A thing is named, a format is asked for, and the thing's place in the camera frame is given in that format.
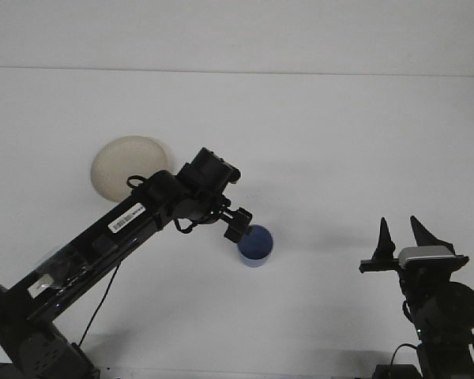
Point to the pale blue cup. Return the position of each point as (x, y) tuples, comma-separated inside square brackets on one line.
[(258, 246)]

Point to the pale round plate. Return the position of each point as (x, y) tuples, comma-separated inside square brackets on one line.
[(114, 166)]

